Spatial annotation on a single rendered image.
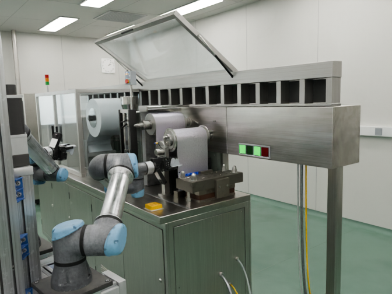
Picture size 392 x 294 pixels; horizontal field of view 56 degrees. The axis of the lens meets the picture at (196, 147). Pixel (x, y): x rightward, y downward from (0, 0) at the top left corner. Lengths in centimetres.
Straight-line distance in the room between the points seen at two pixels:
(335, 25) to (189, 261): 335
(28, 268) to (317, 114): 146
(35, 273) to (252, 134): 132
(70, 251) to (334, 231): 136
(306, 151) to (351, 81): 261
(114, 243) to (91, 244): 8
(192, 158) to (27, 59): 570
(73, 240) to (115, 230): 15
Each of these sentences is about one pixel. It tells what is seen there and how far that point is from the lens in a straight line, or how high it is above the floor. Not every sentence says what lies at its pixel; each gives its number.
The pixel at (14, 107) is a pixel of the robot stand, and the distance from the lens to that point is 157.
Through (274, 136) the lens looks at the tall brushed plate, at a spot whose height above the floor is 128.
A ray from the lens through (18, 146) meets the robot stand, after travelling 158.
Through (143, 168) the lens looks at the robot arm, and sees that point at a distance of 207.
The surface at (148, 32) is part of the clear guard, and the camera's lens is 244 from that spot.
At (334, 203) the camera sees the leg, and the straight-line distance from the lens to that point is 211.
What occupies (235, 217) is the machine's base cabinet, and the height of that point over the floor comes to 78.
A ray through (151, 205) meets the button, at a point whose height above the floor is 92.
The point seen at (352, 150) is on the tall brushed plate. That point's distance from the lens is 202.
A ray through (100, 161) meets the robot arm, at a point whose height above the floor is 123.
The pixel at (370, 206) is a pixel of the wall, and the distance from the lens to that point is 454.
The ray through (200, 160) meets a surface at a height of 110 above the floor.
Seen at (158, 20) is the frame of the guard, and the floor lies 195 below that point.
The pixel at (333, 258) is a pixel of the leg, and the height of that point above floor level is 62.
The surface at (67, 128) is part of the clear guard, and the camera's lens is 331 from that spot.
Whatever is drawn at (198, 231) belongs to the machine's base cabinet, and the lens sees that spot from 210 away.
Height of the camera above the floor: 149
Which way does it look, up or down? 7 degrees down
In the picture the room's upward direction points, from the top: 2 degrees counter-clockwise
